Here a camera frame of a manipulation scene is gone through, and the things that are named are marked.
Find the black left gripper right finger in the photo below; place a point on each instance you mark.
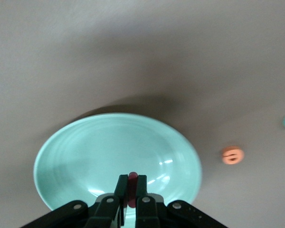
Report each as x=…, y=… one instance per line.
x=147, y=213

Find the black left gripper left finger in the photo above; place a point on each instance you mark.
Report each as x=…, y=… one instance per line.
x=104, y=213

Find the maroon foam letter l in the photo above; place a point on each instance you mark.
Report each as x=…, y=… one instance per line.
x=133, y=183

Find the orange foam letter e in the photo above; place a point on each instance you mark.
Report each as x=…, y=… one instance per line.
x=232, y=150

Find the green round plate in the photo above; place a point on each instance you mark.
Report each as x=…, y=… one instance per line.
x=109, y=147

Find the brown table mat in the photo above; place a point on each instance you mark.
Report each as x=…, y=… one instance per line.
x=61, y=47

